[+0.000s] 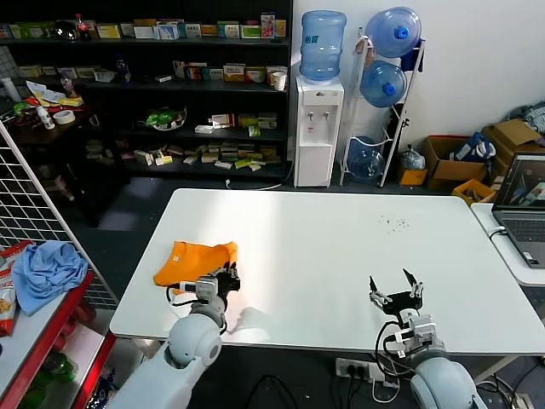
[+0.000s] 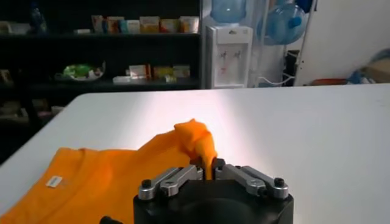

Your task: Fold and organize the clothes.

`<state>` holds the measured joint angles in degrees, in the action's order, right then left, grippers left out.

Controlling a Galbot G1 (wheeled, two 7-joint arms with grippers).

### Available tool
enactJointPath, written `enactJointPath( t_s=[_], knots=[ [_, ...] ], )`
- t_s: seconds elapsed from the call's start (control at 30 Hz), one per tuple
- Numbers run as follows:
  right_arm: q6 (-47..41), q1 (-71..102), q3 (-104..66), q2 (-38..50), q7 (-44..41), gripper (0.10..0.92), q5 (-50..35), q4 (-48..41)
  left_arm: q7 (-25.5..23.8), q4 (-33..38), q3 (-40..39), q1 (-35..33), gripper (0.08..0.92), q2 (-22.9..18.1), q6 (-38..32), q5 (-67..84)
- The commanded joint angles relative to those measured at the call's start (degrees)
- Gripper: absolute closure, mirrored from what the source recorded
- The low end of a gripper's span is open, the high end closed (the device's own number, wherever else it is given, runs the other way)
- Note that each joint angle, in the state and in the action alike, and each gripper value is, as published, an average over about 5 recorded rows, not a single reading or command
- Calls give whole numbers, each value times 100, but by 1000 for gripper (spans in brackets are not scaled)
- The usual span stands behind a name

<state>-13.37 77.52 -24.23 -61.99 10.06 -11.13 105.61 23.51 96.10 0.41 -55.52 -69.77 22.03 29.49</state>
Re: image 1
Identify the dark blue hanging cloth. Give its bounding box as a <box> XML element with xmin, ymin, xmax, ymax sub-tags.
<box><xmin>399</xmin><ymin>37</ymin><xmax>426</xmax><ymax>73</ymax></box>

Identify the cola bottle red cap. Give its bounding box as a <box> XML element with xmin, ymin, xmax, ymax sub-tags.
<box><xmin>74</xmin><ymin>12</ymin><xmax>91</xmax><ymax>43</ymax></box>

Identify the closed brown cardboard box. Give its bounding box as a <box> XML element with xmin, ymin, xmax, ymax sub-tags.
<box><xmin>482</xmin><ymin>118</ymin><xmax>545</xmax><ymax>182</ymax></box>

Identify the bowl of green fruit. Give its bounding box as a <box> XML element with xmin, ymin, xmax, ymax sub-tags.
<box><xmin>136</xmin><ymin>106</ymin><xmax>188</xmax><ymax>132</ymax></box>

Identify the blue white medicine box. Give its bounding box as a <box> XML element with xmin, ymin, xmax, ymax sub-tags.
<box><xmin>153</xmin><ymin>21</ymin><xmax>181</xmax><ymax>42</ymax></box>

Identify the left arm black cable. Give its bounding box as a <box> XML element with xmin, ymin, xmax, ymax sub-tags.
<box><xmin>165</xmin><ymin>279</ymin><xmax>200</xmax><ymax>308</ymax></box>

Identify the white wire grid panel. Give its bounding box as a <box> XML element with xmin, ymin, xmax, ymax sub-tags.
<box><xmin>0</xmin><ymin>121</ymin><xmax>121</xmax><ymax>310</ymax></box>

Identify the blue capped water jug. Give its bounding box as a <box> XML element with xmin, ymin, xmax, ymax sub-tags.
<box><xmin>359</xmin><ymin>60</ymin><xmax>407</xmax><ymax>108</ymax></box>
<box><xmin>364</xmin><ymin>6</ymin><xmax>422</xmax><ymax>60</ymax></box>

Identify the red metal shelf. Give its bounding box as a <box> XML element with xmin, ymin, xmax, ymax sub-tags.
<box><xmin>0</xmin><ymin>270</ymin><xmax>118</xmax><ymax>409</ymax></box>

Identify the tall pink box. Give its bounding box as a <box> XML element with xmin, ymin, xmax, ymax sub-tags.
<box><xmin>260</xmin><ymin>12</ymin><xmax>276</xmax><ymax>41</ymax></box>

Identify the red white medicine box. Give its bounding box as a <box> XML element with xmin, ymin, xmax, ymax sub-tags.
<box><xmin>208</xmin><ymin>112</ymin><xmax>237</xmax><ymax>129</ymax></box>

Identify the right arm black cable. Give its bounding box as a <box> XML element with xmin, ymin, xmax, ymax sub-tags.
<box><xmin>374</xmin><ymin>321</ymin><xmax>405</xmax><ymax>366</ymax></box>

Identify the small white bottle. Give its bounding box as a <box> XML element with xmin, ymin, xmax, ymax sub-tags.
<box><xmin>36</xmin><ymin>105</ymin><xmax>56</xmax><ymax>131</ymax></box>

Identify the grey open laptop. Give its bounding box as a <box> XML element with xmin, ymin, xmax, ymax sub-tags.
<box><xmin>490</xmin><ymin>153</ymin><xmax>545</xmax><ymax>269</ymax></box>

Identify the empty clear blue jug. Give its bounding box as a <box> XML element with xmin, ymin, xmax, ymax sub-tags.
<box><xmin>347</xmin><ymin>135</ymin><xmax>387</xmax><ymax>185</ymax></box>

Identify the green plastic bottle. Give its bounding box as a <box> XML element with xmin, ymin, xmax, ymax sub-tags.
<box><xmin>42</xmin><ymin>353</ymin><xmax>80</xmax><ymax>383</ymax></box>

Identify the light blue crumpled cloth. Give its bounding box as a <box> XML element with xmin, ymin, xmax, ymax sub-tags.
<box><xmin>11</xmin><ymin>239</ymin><xmax>89</xmax><ymax>318</ymax></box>

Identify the open brown cardboard box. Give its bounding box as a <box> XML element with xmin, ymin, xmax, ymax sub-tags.
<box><xmin>422</xmin><ymin>135</ymin><xmax>491</xmax><ymax>192</ymax></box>

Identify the black floor cable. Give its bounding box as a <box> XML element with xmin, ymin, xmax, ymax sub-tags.
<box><xmin>244</xmin><ymin>374</ymin><xmax>299</xmax><ymax>409</ymax></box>

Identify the shiny dark round bowl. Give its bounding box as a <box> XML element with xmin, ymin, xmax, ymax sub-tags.
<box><xmin>53</xmin><ymin>20</ymin><xmax>77</xmax><ymax>43</ymax></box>

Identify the wide green box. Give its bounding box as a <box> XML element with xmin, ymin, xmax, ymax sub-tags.
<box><xmin>19</xmin><ymin>20</ymin><xmax>56</xmax><ymax>39</ymax></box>

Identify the white charger cable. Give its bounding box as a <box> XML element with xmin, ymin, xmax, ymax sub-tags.
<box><xmin>370</xmin><ymin>377</ymin><xmax>416</xmax><ymax>404</ymax></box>

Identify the black item by rack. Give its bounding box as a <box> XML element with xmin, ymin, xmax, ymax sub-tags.
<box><xmin>387</xmin><ymin>103</ymin><xmax>410</xmax><ymax>144</ymax></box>

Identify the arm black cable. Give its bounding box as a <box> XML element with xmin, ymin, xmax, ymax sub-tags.
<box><xmin>165</xmin><ymin>279</ymin><xmax>200</xmax><ymax>308</ymax></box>
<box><xmin>374</xmin><ymin>321</ymin><xmax>405</xmax><ymax>366</ymax></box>

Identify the blue labelled water jug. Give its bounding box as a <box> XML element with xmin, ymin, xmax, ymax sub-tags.
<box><xmin>299</xmin><ymin>11</ymin><xmax>347</xmax><ymax>83</ymax></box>

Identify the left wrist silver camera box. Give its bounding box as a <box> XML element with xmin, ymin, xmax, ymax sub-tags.
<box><xmin>194</xmin><ymin>276</ymin><xmax>219</xmax><ymax>306</ymax></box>

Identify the small yellow carton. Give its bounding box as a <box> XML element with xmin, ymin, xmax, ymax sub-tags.
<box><xmin>396</xmin><ymin>168</ymin><xmax>428</xmax><ymax>187</ymax></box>

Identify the white dispenser power cable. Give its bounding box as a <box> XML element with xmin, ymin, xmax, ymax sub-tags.
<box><xmin>225</xmin><ymin>159</ymin><xmax>295</xmax><ymax>192</ymax></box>

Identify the orange t-shirt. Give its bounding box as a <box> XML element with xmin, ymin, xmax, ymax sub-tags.
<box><xmin>152</xmin><ymin>240</ymin><xmax>240</xmax><ymax>288</ymax></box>

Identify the blue drink bottle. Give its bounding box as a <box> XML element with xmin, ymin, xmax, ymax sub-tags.
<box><xmin>115</xmin><ymin>53</ymin><xmax>132</xmax><ymax>84</ymax></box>

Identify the black shelving unit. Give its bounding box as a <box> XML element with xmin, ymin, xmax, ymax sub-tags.
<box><xmin>0</xmin><ymin>0</ymin><xmax>295</xmax><ymax>182</ymax></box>

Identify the white water dispenser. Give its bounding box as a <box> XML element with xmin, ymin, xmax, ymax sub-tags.
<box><xmin>294</xmin><ymin>76</ymin><xmax>345</xmax><ymax>188</ymax></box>

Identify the pink drink bottle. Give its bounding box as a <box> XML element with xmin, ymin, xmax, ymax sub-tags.
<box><xmin>59</xmin><ymin>71</ymin><xmax>78</xmax><ymax>100</ymax></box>

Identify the yellow white paper stack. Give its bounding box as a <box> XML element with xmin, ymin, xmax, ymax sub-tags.
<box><xmin>24</xmin><ymin>79</ymin><xmax>84</xmax><ymax>108</ymax></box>

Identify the white power strip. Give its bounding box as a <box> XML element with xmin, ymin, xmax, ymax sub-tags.
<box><xmin>335</xmin><ymin>357</ymin><xmax>387</xmax><ymax>383</ymax></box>

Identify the yellow white medicine box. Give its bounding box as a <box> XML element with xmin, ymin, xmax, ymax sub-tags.
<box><xmin>95</xmin><ymin>23</ymin><xmax>123</xmax><ymax>40</ymax></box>

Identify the yellow plastic crate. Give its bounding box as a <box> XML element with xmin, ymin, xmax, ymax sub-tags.
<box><xmin>450</xmin><ymin>178</ymin><xmax>497</xmax><ymax>206</ymax></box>

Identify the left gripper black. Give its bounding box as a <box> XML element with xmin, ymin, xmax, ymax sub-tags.
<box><xmin>214</xmin><ymin>262</ymin><xmax>243</xmax><ymax>297</ymax></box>

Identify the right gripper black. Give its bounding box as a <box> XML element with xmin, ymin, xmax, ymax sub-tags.
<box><xmin>368</xmin><ymin>268</ymin><xmax>425</xmax><ymax>316</ymax></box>

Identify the white metal jug rack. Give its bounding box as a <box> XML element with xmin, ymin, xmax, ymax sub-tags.
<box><xmin>339</xmin><ymin>26</ymin><xmax>427</xmax><ymax>188</ymax></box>

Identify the clear plastic bag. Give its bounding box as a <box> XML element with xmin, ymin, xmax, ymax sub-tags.
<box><xmin>399</xmin><ymin>145</ymin><xmax>427</xmax><ymax>171</ymax></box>

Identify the white paper roll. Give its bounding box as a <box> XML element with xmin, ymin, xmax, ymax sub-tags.
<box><xmin>1</xmin><ymin>77</ymin><xmax>19</xmax><ymax>102</ymax></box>

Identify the striped blue fabric pile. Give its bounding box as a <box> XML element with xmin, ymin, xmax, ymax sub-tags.
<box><xmin>508</xmin><ymin>101</ymin><xmax>545</xmax><ymax>134</ymax></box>

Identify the blue shopping bag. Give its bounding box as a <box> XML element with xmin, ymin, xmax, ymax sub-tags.
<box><xmin>450</xmin><ymin>131</ymin><xmax>497</xmax><ymax>164</ymax></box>

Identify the red white snack bag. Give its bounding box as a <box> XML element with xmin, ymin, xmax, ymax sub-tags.
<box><xmin>0</xmin><ymin>245</ymin><xmax>34</xmax><ymax>291</ymax></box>

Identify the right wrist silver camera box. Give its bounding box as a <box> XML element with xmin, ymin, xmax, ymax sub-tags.
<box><xmin>397</xmin><ymin>313</ymin><xmax>440</xmax><ymax>347</ymax></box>

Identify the white box yellow band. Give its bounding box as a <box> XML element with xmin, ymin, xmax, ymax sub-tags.
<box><xmin>223</xmin><ymin>63</ymin><xmax>247</xmax><ymax>84</ymax></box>

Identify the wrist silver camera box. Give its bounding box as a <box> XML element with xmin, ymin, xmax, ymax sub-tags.
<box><xmin>194</xmin><ymin>276</ymin><xmax>219</xmax><ymax>306</ymax></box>
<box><xmin>397</xmin><ymin>313</ymin><xmax>440</xmax><ymax>347</ymax></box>

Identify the dark wooden side table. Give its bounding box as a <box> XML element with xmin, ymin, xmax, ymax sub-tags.
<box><xmin>0</xmin><ymin>100</ymin><xmax>131</xmax><ymax>227</ymax></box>

